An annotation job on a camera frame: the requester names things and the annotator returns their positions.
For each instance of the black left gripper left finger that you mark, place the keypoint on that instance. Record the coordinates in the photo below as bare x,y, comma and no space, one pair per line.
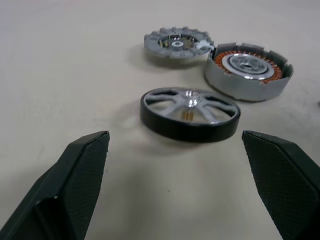
62,190

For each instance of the silver motor housing copper windings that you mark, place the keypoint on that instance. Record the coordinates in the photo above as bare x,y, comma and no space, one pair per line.
225,85

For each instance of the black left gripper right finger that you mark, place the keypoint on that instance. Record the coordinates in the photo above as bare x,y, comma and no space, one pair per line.
282,180

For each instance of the grey finned motor cover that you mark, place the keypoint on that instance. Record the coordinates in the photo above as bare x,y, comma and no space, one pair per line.
155,47

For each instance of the black-rimmed silver spoked rotor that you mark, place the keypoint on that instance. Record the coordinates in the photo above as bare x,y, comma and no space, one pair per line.
175,130

